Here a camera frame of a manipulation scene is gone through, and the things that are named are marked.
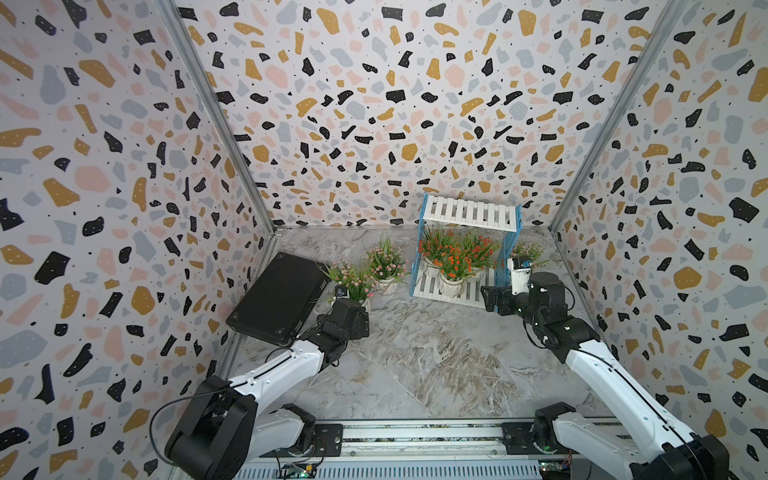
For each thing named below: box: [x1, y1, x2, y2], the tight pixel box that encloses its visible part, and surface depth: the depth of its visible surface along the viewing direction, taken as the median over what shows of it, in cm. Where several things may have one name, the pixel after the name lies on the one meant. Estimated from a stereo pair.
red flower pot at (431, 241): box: [418, 226, 454, 277], surface depth 96 cm
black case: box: [226, 252, 332, 347], surface depth 96 cm
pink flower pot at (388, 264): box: [364, 235, 410, 295], surface depth 95 cm
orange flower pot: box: [433, 246, 473, 298], surface depth 94 cm
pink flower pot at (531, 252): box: [510, 240, 550, 269], surface depth 99 cm
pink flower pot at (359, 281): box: [324, 260, 377, 310], surface depth 87 cm
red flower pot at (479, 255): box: [462, 231, 505, 282], surface depth 94 cm
